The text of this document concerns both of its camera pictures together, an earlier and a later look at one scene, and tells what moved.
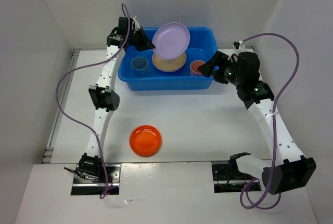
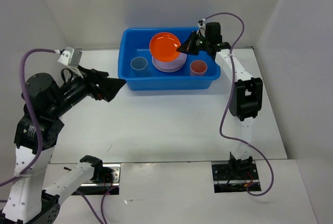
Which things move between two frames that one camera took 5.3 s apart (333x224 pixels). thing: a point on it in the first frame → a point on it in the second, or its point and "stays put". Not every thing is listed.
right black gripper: (206, 68) → (188, 47)
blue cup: (139, 67) stays put
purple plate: (170, 40) → (170, 66)
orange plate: (145, 141) → (163, 47)
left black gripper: (145, 43) → (109, 87)
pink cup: (193, 67) stays put
